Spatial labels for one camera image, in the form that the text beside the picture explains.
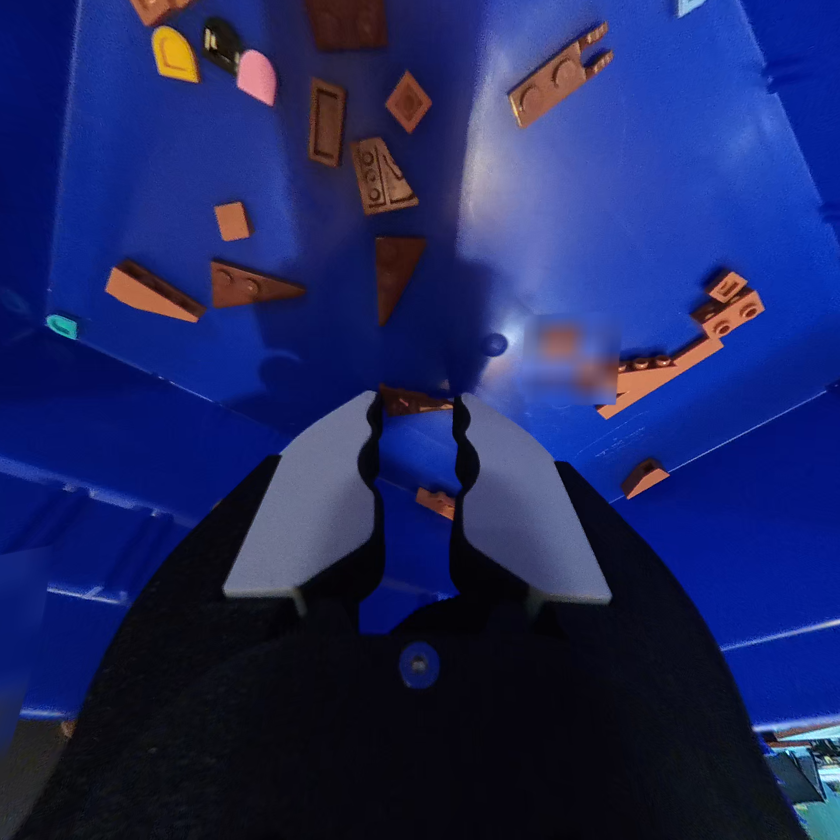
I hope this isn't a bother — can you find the brown rectangular tile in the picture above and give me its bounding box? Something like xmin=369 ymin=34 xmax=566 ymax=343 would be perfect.
xmin=308 ymin=77 xmax=347 ymax=168

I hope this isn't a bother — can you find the brown triangular plate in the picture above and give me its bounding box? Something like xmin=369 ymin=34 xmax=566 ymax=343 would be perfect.
xmin=374 ymin=236 xmax=427 ymax=327

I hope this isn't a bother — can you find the pink rounded tile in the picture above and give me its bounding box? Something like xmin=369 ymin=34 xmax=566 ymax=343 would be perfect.
xmin=236 ymin=50 xmax=278 ymax=106

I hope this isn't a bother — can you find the brown studded wedge plate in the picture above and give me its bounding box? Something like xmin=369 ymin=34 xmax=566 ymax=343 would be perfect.
xmin=350 ymin=137 xmax=420 ymax=216

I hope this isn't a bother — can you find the brown bracket brick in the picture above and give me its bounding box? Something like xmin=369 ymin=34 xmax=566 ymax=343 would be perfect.
xmin=690 ymin=295 xmax=766 ymax=341

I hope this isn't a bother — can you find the small brown square tile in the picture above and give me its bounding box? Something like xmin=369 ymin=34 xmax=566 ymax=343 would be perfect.
xmin=213 ymin=202 xmax=253 ymax=242

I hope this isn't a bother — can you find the small brown slope brick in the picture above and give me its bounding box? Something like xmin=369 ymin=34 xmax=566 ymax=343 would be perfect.
xmin=621 ymin=457 xmax=671 ymax=500

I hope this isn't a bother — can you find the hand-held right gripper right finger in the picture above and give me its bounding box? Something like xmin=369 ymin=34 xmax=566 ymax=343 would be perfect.
xmin=449 ymin=392 xmax=613 ymax=621

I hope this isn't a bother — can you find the yellow rounded tile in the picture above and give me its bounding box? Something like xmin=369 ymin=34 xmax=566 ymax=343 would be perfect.
xmin=151 ymin=25 xmax=200 ymax=84

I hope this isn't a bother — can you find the blue plastic bin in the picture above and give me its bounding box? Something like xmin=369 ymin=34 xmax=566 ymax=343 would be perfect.
xmin=0 ymin=0 xmax=840 ymax=739

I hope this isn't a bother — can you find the large dark brown plate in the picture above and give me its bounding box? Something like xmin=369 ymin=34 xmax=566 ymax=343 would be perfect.
xmin=304 ymin=0 xmax=388 ymax=52

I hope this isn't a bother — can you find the small brown hollow tile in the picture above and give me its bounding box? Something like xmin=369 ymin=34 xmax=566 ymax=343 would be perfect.
xmin=705 ymin=269 xmax=749 ymax=303

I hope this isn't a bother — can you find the black rounded tile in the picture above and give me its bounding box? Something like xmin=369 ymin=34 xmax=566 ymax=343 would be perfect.
xmin=201 ymin=17 xmax=245 ymax=75

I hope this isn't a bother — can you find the brown corner plate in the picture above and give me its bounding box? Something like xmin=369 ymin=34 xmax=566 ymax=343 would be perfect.
xmin=130 ymin=0 xmax=198 ymax=28

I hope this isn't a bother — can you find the dark brown wedge brick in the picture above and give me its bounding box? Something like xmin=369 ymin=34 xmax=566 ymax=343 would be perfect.
xmin=379 ymin=385 xmax=455 ymax=417

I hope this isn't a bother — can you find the brown hinge plate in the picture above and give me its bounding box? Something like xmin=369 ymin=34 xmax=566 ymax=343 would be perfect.
xmin=508 ymin=23 xmax=615 ymax=130

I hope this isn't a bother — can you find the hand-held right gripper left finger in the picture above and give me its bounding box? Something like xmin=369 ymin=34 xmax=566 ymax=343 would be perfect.
xmin=223 ymin=390 xmax=387 ymax=618

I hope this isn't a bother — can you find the brown pointed wedge plate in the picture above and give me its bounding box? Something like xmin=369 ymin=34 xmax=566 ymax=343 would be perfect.
xmin=210 ymin=260 xmax=307 ymax=309

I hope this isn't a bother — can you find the long brown wedge plate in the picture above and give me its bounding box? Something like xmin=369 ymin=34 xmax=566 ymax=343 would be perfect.
xmin=595 ymin=335 xmax=725 ymax=420

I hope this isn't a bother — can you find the brown square plate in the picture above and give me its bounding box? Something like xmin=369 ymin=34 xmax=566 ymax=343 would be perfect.
xmin=385 ymin=70 xmax=433 ymax=135

